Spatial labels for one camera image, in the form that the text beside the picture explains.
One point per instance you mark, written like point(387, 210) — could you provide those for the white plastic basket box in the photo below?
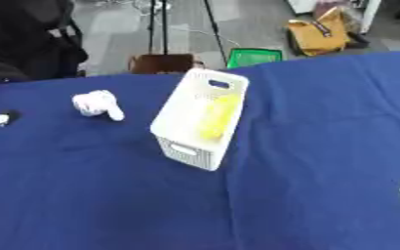
point(180, 123)

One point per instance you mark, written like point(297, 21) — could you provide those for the green plastic bin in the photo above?
point(254, 57)

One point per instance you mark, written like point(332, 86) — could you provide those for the brown cardboard box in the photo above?
point(163, 63)

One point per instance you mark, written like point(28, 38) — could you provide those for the black office chair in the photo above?
point(27, 35)

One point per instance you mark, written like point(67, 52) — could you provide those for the black tripod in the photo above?
point(164, 29)

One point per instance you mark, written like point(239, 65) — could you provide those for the yellow bag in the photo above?
point(317, 35)

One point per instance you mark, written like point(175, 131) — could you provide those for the yellow toy banana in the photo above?
point(217, 118)

